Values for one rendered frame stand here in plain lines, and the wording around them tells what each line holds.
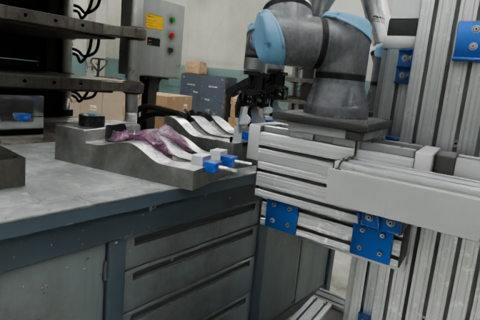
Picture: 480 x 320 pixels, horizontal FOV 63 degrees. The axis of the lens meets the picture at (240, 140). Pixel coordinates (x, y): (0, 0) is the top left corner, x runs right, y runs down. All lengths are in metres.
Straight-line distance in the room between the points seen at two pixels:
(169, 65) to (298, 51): 1.39
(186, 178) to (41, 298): 0.43
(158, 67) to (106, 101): 3.28
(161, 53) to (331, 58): 1.38
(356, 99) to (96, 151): 0.75
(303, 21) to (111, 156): 0.66
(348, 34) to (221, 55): 8.13
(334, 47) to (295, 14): 0.11
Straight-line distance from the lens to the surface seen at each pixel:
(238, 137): 1.34
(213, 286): 1.42
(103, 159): 1.21
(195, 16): 9.53
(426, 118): 1.04
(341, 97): 0.89
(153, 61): 2.12
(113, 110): 5.30
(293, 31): 0.87
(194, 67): 8.74
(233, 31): 8.89
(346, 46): 0.90
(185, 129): 1.46
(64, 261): 1.02
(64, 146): 1.31
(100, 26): 1.90
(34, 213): 0.89
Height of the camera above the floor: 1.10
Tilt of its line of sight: 9 degrees down
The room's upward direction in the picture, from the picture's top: 5 degrees clockwise
